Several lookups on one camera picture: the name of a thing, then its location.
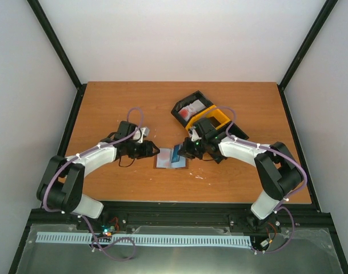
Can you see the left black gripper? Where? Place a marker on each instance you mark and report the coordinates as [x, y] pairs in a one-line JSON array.
[[147, 150]]

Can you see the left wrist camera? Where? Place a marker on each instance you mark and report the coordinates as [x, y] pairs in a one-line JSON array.
[[140, 134]]

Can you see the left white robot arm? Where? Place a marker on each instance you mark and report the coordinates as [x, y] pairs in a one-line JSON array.
[[61, 187]]

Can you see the blue credit card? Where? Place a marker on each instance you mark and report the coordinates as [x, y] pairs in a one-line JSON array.
[[176, 158]]

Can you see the yellow bin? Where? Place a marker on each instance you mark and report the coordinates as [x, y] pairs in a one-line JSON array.
[[217, 117]]

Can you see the brown leather card holder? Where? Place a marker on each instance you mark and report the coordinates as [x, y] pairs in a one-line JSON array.
[[180, 165]]

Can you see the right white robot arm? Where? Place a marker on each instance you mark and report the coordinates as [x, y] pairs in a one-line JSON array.
[[280, 175]]

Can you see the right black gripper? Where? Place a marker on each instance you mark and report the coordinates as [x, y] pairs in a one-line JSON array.
[[185, 150]]

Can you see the black bin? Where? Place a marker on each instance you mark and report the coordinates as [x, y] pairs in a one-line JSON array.
[[186, 101], [236, 131]]

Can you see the red white credit card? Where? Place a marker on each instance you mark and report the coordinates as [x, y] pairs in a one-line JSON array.
[[164, 158]]

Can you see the light blue cable duct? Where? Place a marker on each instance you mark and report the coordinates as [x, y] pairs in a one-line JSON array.
[[147, 240]]

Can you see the red white card stack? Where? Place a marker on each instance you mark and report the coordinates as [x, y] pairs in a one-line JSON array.
[[190, 110]]

